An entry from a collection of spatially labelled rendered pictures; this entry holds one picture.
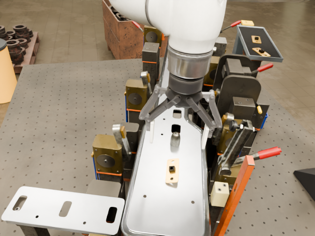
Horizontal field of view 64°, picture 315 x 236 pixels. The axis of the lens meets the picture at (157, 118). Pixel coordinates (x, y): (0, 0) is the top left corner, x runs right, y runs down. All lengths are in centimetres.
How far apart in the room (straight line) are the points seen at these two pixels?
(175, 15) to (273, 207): 91
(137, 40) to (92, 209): 257
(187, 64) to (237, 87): 44
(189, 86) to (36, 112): 116
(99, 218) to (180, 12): 51
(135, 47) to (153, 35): 151
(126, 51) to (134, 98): 207
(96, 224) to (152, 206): 14
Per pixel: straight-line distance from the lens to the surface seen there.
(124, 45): 308
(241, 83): 91
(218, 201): 71
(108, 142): 80
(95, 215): 70
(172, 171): 75
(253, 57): 114
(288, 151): 144
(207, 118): 61
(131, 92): 106
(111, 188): 76
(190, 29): 46
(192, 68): 50
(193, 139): 88
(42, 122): 148
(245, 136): 65
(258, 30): 146
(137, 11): 54
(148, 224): 68
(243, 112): 90
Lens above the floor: 160
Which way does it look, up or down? 39 degrees down
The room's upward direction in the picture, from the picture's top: 4 degrees clockwise
